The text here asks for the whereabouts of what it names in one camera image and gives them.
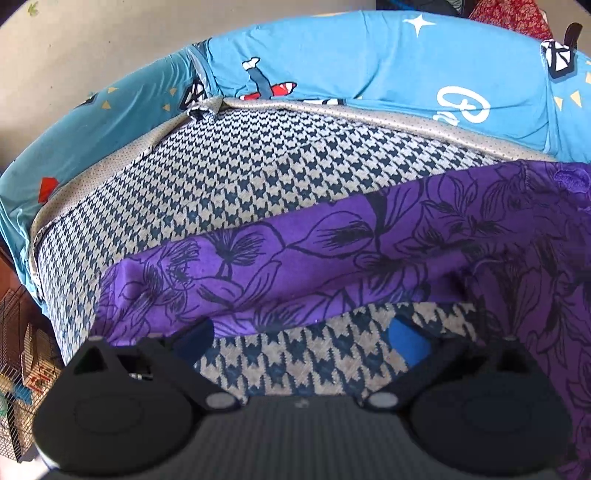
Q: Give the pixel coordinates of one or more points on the houndstooth sofa seat cushion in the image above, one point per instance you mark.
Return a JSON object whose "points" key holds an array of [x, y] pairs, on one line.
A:
{"points": [[258, 170]]}

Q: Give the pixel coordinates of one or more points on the blue printed sofa cover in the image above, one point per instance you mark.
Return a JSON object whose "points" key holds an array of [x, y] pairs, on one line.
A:
{"points": [[351, 55]]}

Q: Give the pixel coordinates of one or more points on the red floral cloth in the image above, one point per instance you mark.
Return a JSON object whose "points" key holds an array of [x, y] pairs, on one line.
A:
{"points": [[512, 16]]}

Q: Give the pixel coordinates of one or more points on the black and blue jacket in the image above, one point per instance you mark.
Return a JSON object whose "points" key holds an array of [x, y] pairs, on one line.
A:
{"points": [[415, 5]]}

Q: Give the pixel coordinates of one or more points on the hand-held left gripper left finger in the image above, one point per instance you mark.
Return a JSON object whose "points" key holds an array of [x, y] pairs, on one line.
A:
{"points": [[196, 339]]}

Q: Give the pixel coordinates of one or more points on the purple floral garment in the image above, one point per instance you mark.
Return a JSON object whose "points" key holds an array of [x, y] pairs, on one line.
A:
{"points": [[369, 240]]}

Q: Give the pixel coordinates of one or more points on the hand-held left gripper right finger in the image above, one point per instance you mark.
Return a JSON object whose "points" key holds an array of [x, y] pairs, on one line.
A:
{"points": [[411, 341]]}

